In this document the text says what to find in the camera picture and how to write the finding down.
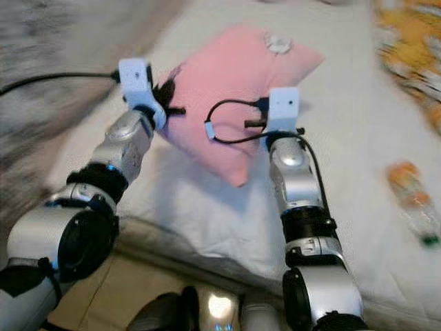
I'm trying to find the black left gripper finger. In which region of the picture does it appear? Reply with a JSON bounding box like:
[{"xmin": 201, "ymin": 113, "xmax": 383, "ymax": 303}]
[{"xmin": 157, "ymin": 66, "xmax": 176, "ymax": 104}]

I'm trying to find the pink pillow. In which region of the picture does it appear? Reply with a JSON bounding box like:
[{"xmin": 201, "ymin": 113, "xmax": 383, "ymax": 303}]
[{"xmin": 157, "ymin": 24, "xmax": 326, "ymax": 188}]

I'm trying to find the yellow egg print blanket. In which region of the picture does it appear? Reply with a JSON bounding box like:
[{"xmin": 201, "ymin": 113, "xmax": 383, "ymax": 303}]
[{"xmin": 374, "ymin": 0, "xmax": 441, "ymax": 135}]

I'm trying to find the orange plastic bottle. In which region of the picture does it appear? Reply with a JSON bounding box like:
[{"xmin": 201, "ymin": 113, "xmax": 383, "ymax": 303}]
[{"xmin": 386, "ymin": 161, "xmax": 441, "ymax": 248}]

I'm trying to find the small white round object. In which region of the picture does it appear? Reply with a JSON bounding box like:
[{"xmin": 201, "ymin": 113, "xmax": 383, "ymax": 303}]
[{"xmin": 267, "ymin": 36, "xmax": 294, "ymax": 56}]

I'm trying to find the white quilted mattress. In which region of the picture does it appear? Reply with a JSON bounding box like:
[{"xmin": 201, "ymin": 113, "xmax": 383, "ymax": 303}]
[{"xmin": 65, "ymin": 0, "xmax": 441, "ymax": 311}]

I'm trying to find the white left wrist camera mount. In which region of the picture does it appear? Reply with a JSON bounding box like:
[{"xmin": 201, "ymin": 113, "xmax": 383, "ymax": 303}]
[{"xmin": 119, "ymin": 59, "xmax": 166, "ymax": 132}]

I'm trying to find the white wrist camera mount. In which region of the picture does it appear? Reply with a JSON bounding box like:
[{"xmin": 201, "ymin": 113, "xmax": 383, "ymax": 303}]
[
  {"xmin": 119, "ymin": 59, "xmax": 166, "ymax": 132},
  {"xmin": 267, "ymin": 88, "xmax": 300, "ymax": 135}
]

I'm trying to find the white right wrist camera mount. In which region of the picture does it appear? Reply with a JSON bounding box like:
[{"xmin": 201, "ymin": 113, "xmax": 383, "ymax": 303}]
[{"xmin": 267, "ymin": 88, "xmax": 300, "ymax": 135}]

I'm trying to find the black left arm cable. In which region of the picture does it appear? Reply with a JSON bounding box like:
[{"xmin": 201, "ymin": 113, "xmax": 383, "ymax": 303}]
[{"xmin": 0, "ymin": 71, "xmax": 121, "ymax": 97}]

